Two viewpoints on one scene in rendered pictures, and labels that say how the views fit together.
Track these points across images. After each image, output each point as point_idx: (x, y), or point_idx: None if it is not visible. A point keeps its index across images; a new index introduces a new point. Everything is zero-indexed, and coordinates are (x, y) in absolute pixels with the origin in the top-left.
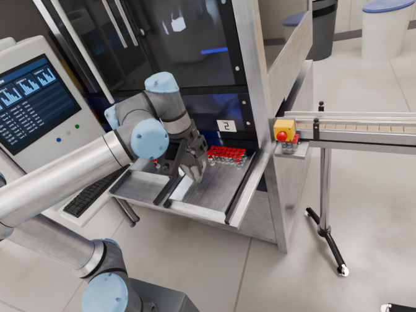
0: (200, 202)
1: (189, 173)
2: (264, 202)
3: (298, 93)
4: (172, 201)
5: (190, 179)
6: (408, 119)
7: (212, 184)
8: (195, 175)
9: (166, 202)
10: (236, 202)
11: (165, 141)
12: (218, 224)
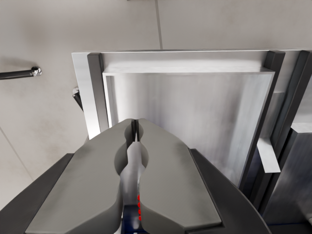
0: (186, 91)
1: (148, 156)
2: None
3: None
4: (260, 69)
5: (237, 137)
6: None
7: (179, 137)
8: (107, 148)
9: (277, 61)
10: (99, 109)
11: None
12: (121, 50)
